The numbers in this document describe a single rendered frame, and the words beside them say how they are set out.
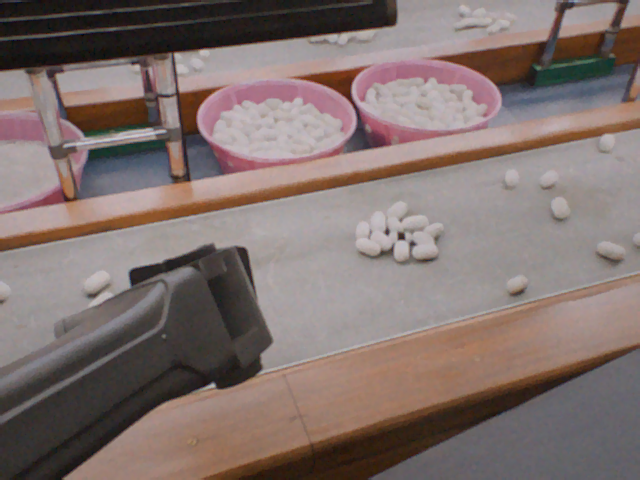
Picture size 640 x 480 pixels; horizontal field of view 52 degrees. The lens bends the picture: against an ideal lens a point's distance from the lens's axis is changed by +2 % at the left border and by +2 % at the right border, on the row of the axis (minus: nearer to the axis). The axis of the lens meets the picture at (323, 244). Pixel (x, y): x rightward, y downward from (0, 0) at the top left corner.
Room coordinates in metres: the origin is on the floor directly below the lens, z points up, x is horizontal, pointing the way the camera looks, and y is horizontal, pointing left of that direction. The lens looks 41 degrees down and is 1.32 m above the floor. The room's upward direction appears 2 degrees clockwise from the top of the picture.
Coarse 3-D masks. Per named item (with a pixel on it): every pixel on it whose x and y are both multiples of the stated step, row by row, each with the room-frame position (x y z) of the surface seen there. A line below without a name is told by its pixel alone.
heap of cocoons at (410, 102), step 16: (400, 80) 1.16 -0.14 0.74; (416, 80) 1.16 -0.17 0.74; (432, 80) 1.17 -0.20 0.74; (368, 96) 1.09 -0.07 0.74; (384, 96) 1.10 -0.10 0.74; (400, 96) 1.09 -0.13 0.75; (416, 96) 1.10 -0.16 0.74; (432, 96) 1.10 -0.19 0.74; (448, 96) 1.10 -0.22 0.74; (464, 96) 1.11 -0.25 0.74; (384, 112) 1.03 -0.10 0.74; (400, 112) 1.04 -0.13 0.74; (416, 112) 1.04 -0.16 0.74; (432, 112) 1.04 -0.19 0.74; (448, 112) 1.04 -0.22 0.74; (464, 112) 1.04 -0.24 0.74; (480, 112) 1.05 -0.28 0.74; (368, 128) 1.00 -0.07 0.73; (432, 128) 0.98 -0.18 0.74; (448, 128) 1.00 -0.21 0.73
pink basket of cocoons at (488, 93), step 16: (384, 64) 1.17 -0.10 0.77; (400, 64) 1.19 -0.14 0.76; (416, 64) 1.19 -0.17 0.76; (432, 64) 1.19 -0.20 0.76; (448, 64) 1.18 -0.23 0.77; (368, 80) 1.14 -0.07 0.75; (384, 80) 1.16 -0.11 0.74; (464, 80) 1.15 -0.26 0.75; (480, 80) 1.13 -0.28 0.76; (352, 96) 1.04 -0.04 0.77; (480, 96) 1.11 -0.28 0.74; (496, 96) 1.06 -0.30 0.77; (368, 112) 0.98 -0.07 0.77; (496, 112) 1.00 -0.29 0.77; (384, 128) 0.97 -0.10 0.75; (400, 128) 0.94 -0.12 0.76; (416, 128) 0.94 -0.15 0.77; (464, 128) 0.94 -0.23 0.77; (480, 128) 0.98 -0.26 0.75; (384, 144) 0.98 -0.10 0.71
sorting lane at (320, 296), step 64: (320, 192) 0.78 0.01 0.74; (384, 192) 0.79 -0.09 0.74; (448, 192) 0.80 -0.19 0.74; (512, 192) 0.81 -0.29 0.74; (576, 192) 0.81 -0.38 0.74; (0, 256) 0.62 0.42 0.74; (64, 256) 0.62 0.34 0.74; (128, 256) 0.63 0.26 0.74; (256, 256) 0.64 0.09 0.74; (320, 256) 0.64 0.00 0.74; (384, 256) 0.65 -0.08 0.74; (448, 256) 0.65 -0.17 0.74; (512, 256) 0.66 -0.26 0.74; (576, 256) 0.66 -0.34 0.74; (0, 320) 0.51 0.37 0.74; (320, 320) 0.53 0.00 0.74; (384, 320) 0.53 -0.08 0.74; (448, 320) 0.54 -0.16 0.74
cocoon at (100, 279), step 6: (96, 276) 0.57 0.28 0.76; (102, 276) 0.57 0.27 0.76; (108, 276) 0.57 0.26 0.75; (84, 282) 0.56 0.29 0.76; (90, 282) 0.56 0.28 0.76; (96, 282) 0.56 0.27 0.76; (102, 282) 0.56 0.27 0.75; (108, 282) 0.57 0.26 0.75; (84, 288) 0.55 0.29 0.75; (90, 288) 0.55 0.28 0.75; (96, 288) 0.55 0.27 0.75
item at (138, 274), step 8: (240, 248) 0.42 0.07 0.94; (240, 256) 0.42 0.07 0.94; (248, 256) 0.42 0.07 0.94; (152, 264) 0.39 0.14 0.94; (160, 264) 0.40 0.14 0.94; (248, 264) 0.41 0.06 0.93; (128, 272) 0.39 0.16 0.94; (136, 272) 0.39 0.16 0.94; (144, 272) 0.39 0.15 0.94; (152, 272) 0.39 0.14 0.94; (160, 272) 0.39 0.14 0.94; (248, 272) 0.41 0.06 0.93; (136, 280) 0.38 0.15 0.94; (144, 280) 0.38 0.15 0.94; (256, 296) 0.40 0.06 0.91
